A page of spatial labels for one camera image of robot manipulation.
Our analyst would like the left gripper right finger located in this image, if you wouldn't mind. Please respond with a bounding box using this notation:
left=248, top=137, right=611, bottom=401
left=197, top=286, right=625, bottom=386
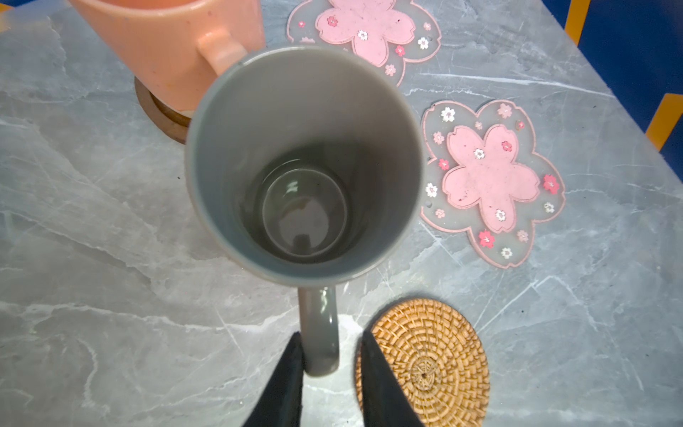
left=360, top=330, right=423, bottom=427

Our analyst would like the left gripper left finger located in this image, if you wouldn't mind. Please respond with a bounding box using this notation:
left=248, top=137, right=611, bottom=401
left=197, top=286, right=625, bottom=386
left=243, top=332, right=304, bottom=427

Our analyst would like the woven rattan round coaster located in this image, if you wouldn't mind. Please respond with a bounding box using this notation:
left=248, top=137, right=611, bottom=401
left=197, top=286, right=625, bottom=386
left=356, top=298, right=490, bottom=426

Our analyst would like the grey green mug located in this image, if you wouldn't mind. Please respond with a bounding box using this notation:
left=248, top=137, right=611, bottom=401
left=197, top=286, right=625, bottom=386
left=185, top=44, right=424, bottom=376

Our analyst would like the pink flower coaster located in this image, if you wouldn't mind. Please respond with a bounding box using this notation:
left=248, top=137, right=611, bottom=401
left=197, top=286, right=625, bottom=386
left=286, top=0, right=442, bottom=86
left=421, top=100, right=566, bottom=269

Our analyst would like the brown wooden round coaster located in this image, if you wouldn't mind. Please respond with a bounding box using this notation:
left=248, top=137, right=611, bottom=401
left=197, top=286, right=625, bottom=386
left=134, top=78, right=191, bottom=144

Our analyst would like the orange peach mug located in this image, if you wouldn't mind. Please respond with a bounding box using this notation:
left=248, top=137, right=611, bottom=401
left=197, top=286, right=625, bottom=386
left=72, top=0, right=266, bottom=117

